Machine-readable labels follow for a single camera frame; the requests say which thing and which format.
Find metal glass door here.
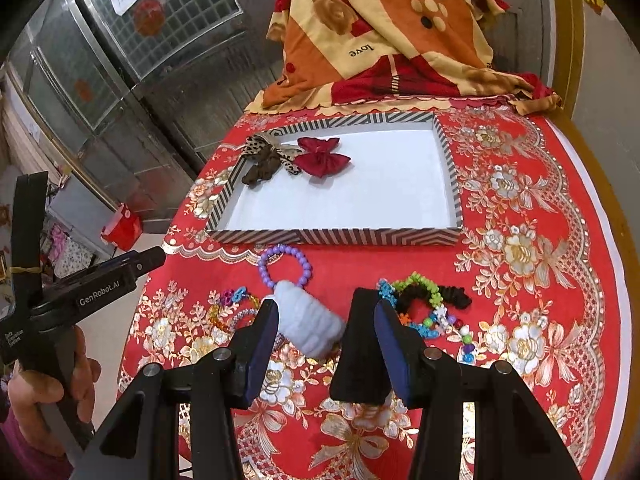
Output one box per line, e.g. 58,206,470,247
460,0,551,86
65,0,283,161

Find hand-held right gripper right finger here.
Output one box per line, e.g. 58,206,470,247
372,299,583,480

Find red satin bow hair clip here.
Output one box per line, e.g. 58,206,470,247
295,136,352,177

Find red bag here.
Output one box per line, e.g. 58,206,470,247
100,204,143,251

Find red floral tablecloth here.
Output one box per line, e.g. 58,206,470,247
117,97,628,480

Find orange red patterned blanket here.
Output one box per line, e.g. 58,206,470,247
244,0,563,116

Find person's left forearm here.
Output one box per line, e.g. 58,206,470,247
0,410,76,480

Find multicoloured crystal bead bracelet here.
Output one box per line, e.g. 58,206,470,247
207,286,261,333

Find patterned cloth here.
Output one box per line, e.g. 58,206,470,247
42,225,96,281

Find white fluffy hair clip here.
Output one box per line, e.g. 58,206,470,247
272,280,346,359

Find colourful round bead bracelet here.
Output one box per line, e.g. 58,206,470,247
425,310,476,363

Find round red door decoration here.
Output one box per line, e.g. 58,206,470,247
132,0,168,37

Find silver beaded bracelet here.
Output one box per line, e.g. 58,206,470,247
227,305,262,333

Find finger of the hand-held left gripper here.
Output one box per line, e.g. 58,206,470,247
131,246,166,275

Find brown bear bow hair clip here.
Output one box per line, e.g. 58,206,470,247
241,132,303,187

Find black scrunchie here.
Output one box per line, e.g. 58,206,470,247
390,282,473,321

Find person's left hand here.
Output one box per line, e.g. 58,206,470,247
5,325,103,443

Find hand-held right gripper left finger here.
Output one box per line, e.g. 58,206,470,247
67,299,280,480

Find black velvet hair clip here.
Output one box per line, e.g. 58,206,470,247
330,287,396,405

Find striped shallow tray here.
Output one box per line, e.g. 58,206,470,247
204,112,463,246

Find blue green flower bracelet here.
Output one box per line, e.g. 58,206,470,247
376,271,453,343

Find purple bead bracelet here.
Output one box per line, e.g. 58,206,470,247
257,244,313,291

